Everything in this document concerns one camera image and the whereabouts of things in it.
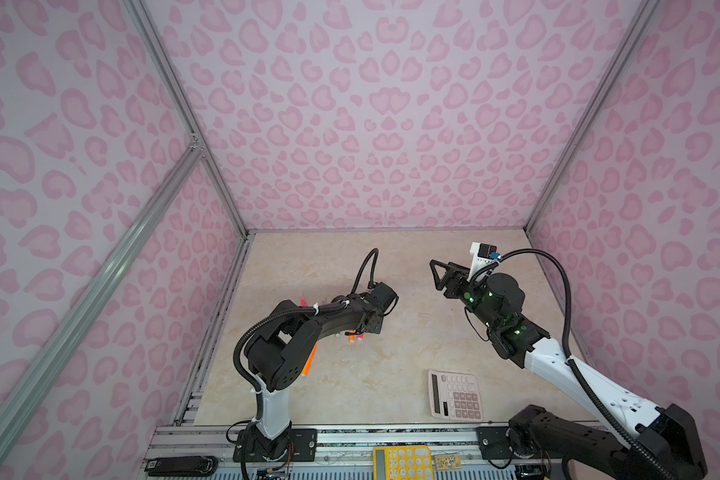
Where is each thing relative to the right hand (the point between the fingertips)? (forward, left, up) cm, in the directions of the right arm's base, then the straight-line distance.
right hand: (439, 262), depth 73 cm
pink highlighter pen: (+5, +40, -29) cm, 49 cm away
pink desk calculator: (-24, -6, -27) cm, 36 cm away
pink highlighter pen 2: (-7, +20, -29) cm, 36 cm away
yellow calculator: (-39, +9, -27) cm, 48 cm away
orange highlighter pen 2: (-8, +23, -28) cm, 37 cm away
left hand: (-1, +18, -28) cm, 33 cm away
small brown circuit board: (-38, -2, -28) cm, 47 cm away
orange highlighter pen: (-28, +27, +5) cm, 40 cm away
